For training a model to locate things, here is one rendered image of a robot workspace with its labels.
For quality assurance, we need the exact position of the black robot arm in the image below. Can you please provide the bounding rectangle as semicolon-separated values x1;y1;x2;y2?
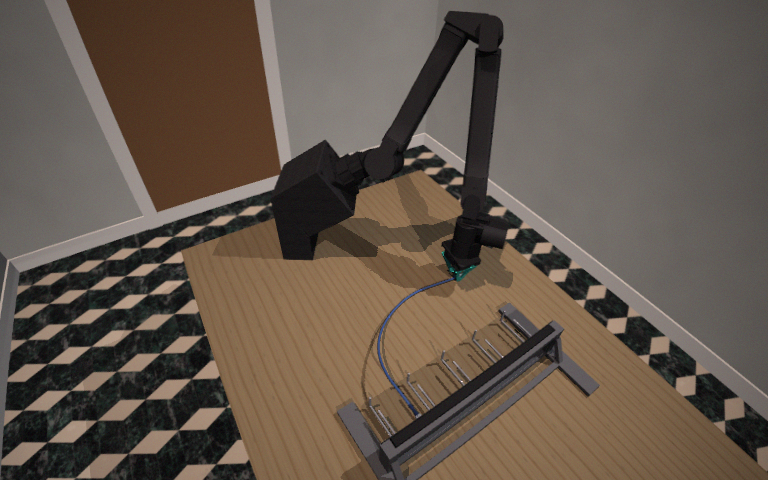
324;11;508;259

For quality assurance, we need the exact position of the blue patch cord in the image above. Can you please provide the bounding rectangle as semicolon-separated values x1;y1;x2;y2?
377;277;455;410

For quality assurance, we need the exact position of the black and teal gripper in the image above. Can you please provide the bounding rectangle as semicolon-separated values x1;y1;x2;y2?
441;235;481;282

